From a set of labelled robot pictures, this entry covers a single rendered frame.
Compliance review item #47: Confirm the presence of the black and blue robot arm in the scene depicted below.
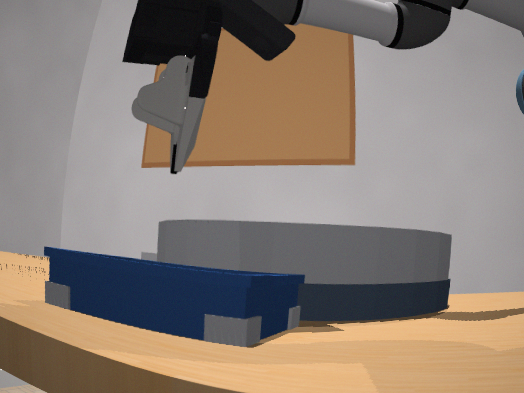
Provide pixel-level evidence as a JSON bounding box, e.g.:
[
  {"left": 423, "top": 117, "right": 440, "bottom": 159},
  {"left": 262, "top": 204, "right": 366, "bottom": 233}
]
[{"left": 209, "top": 0, "right": 524, "bottom": 61}]

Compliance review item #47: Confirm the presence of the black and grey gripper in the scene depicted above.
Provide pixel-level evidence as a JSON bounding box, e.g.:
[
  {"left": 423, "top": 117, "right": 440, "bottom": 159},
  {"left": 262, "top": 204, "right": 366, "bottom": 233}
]
[{"left": 122, "top": 0, "right": 223, "bottom": 174}]

